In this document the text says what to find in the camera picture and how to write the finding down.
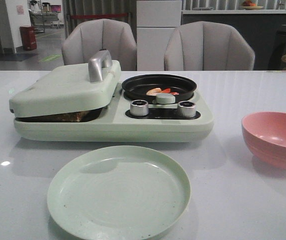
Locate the mint green breakfast maker base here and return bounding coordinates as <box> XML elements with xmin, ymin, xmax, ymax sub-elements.
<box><xmin>14</xmin><ymin>83</ymin><xmax>214</xmax><ymax>143</ymax></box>

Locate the left silver control knob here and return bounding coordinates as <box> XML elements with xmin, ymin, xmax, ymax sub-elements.
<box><xmin>130</xmin><ymin>99</ymin><xmax>149</xmax><ymax>117</ymax></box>

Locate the black round frying pan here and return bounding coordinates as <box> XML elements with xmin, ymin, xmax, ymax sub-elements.
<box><xmin>122</xmin><ymin>74</ymin><xmax>197</xmax><ymax>104</ymax></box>

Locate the pink bowl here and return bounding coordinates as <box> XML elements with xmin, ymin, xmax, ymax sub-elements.
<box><xmin>241</xmin><ymin>111</ymin><xmax>286</xmax><ymax>169</ymax></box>

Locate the fruit plate on counter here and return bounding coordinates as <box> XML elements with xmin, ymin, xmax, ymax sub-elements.
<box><xmin>240</xmin><ymin>0</ymin><xmax>263</xmax><ymax>10</ymax></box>

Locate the grey counter with white top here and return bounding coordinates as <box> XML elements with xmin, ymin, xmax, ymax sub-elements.
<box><xmin>182</xmin><ymin>10</ymin><xmax>286</xmax><ymax>71</ymax></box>

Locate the silver control knob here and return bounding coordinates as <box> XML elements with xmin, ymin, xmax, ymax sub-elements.
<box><xmin>177</xmin><ymin>101</ymin><xmax>196</xmax><ymax>118</ymax></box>
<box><xmin>130</xmin><ymin>99</ymin><xmax>149</xmax><ymax>117</ymax></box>

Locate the left grey upholstered chair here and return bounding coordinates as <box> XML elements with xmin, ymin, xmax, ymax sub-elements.
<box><xmin>62</xmin><ymin>19</ymin><xmax>137</xmax><ymax>71</ymax></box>

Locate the mint green round plate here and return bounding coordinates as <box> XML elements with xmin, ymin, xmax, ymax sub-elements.
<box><xmin>47</xmin><ymin>145</ymin><xmax>191</xmax><ymax>240</ymax></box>

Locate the cooked shrimp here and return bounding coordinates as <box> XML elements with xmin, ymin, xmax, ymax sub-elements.
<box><xmin>146</xmin><ymin>87</ymin><xmax>162</xmax><ymax>96</ymax></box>
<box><xmin>161</xmin><ymin>88</ymin><xmax>179</xmax><ymax>96</ymax></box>

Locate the bread slice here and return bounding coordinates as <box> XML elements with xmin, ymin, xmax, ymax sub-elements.
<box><xmin>30</xmin><ymin>110</ymin><xmax>91</xmax><ymax>122</ymax></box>

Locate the grey upholstered chair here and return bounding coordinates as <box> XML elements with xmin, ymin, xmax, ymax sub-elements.
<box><xmin>62</xmin><ymin>19</ymin><xmax>137</xmax><ymax>71</ymax></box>
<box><xmin>164</xmin><ymin>21</ymin><xmax>255</xmax><ymax>71</ymax></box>

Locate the red bin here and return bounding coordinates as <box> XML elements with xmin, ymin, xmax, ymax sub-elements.
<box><xmin>20</xmin><ymin>26</ymin><xmax>37</xmax><ymax>51</ymax></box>

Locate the right grey upholstered chair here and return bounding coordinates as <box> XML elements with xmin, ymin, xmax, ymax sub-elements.
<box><xmin>164</xmin><ymin>21</ymin><xmax>255</xmax><ymax>71</ymax></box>

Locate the breakfast maker hinged lid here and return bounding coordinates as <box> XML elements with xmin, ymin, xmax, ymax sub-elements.
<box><xmin>9</xmin><ymin>60</ymin><xmax>121</xmax><ymax>118</ymax></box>

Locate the white cabinet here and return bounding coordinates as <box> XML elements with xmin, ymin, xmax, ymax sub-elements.
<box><xmin>136</xmin><ymin>0</ymin><xmax>182</xmax><ymax>71</ymax></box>

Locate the right silver control knob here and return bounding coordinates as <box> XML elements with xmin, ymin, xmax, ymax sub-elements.
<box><xmin>177</xmin><ymin>101</ymin><xmax>196</xmax><ymax>118</ymax></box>

